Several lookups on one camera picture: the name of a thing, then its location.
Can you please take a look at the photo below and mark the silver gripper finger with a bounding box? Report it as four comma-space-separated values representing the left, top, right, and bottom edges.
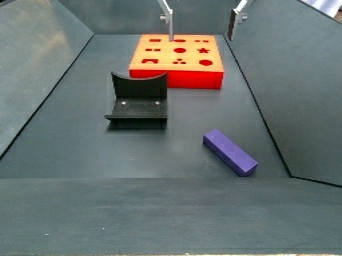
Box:
226, 0, 248, 40
156, 0, 173, 41

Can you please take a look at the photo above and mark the purple rectangular block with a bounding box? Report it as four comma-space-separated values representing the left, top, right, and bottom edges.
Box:
202, 129, 257, 177

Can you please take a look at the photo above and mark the red shape sorter board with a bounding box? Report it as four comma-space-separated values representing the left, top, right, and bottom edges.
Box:
128, 34, 224, 90

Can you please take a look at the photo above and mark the black curved fixture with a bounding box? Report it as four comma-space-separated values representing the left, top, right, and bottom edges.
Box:
104, 73, 168, 127

